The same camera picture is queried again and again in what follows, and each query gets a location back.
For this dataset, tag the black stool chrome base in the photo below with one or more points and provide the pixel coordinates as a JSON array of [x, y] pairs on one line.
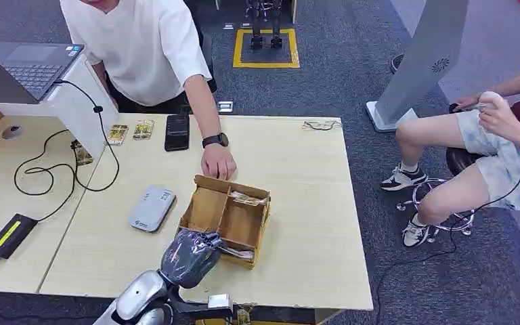
[[462, 160]]

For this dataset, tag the black power adapter yellow label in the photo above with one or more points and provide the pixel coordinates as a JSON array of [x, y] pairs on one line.
[[11, 235]]

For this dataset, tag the black wristwatch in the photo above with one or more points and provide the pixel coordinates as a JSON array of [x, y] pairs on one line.
[[215, 140]]

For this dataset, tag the metal floor socket plate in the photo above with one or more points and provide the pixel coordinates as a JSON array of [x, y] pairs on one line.
[[225, 106]]

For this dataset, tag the wooden divided card box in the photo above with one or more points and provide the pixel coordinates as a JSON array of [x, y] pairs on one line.
[[240, 224]]

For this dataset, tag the seated person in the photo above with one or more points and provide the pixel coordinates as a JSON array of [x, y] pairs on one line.
[[497, 166]]

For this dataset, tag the black round floor object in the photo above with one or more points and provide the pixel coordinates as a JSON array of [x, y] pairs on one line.
[[397, 63]]

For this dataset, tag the white laptop riser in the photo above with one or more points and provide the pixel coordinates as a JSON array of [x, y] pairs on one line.
[[80, 112]]

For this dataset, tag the black smartphone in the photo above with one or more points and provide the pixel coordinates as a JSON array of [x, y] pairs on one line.
[[177, 132]]

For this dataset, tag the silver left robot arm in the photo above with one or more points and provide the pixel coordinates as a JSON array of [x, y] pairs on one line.
[[140, 294]]

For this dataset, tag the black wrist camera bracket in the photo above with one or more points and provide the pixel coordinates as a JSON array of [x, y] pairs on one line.
[[192, 310]]

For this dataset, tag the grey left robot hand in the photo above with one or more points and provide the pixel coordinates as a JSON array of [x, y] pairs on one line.
[[190, 260]]

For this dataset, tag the standing person's left hand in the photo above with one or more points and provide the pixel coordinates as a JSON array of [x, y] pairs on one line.
[[218, 162]]

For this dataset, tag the seated person's right hand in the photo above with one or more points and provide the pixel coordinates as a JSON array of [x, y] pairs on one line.
[[468, 102]]

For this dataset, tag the seated person's left hand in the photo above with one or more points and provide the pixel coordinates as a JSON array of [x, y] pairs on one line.
[[504, 121]]

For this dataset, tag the grey laptop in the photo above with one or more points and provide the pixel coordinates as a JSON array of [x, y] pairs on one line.
[[31, 67]]

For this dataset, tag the black robot legs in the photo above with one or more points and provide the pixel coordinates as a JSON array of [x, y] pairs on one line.
[[256, 42]]

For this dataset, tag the black white sneaker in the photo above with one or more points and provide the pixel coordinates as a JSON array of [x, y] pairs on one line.
[[402, 178], [414, 233]]

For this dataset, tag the grey round desk grommet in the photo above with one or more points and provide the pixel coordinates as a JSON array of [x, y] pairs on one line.
[[12, 132]]

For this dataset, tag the stack of cards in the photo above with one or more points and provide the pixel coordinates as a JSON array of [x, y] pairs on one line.
[[246, 198], [238, 254]]

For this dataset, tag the flat grey card reader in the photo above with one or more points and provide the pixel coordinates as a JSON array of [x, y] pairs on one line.
[[152, 208]]

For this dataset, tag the yellow printed card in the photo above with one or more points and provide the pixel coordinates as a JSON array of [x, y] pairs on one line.
[[117, 134], [143, 129], [82, 154]]

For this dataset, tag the small metal floor plate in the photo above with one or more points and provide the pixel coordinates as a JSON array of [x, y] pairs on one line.
[[228, 26], [246, 24]]

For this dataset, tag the small black handheld device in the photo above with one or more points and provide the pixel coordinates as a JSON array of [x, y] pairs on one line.
[[453, 108]]

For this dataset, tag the yellow floor tape square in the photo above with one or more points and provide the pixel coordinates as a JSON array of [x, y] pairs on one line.
[[264, 65]]

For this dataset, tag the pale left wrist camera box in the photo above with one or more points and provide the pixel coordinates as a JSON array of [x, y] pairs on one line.
[[220, 302]]

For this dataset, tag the grey kiosk post white base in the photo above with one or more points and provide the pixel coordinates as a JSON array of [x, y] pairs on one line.
[[421, 67]]

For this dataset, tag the white handheld controller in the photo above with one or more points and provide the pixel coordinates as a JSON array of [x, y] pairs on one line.
[[488, 98]]

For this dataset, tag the standing person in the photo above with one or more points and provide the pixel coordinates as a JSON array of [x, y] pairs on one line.
[[139, 49]]

